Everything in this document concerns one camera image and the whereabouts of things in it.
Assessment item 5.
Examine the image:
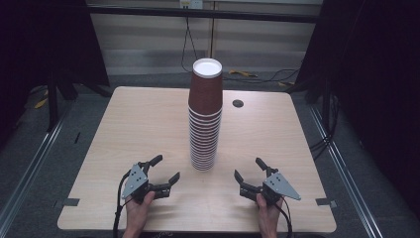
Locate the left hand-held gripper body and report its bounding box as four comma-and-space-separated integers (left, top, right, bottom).
121, 164, 173, 204

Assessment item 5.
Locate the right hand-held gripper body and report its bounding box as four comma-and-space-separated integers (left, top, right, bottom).
239, 171, 302, 206

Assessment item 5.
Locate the stack of brown paper cups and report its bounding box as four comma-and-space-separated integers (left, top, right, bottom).
187, 58, 224, 173

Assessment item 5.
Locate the person's right hand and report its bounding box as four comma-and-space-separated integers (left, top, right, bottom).
256, 192, 284, 232

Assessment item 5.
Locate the person's left hand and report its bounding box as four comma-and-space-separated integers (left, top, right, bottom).
125, 190, 157, 231

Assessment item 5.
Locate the grey tape piece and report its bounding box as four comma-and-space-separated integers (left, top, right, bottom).
315, 197, 339, 209
61, 197, 81, 207

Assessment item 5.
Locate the yellow tape piece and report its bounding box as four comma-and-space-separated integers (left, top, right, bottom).
228, 68, 260, 79
34, 89, 50, 110

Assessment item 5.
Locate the black metal stand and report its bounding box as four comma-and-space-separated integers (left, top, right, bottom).
46, 70, 80, 133

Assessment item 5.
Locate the black horizontal metal bar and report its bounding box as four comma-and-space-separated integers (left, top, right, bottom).
86, 4, 321, 24

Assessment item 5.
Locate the black curtain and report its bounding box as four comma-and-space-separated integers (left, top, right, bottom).
295, 0, 420, 212
0, 0, 111, 147

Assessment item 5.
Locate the right hand-held gripper black cable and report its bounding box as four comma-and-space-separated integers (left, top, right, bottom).
274, 196, 295, 238

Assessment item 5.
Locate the hand-held gripper black cable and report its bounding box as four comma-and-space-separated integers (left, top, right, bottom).
112, 169, 134, 238
274, 196, 295, 238

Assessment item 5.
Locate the left hand-held gripper black cable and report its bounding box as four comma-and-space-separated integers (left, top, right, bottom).
112, 169, 134, 238

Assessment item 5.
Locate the bundle of black cables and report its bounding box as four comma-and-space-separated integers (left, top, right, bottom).
309, 93, 342, 162

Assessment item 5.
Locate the grey metal floor rail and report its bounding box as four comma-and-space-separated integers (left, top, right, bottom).
309, 104, 384, 238
0, 110, 65, 229

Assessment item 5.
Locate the black cable on floor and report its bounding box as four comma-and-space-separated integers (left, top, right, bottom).
223, 67, 301, 84

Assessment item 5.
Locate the thin black hanging cable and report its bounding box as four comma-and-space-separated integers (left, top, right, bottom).
180, 16, 200, 73

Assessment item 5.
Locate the white wall socket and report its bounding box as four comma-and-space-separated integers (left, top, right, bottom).
178, 0, 204, 10

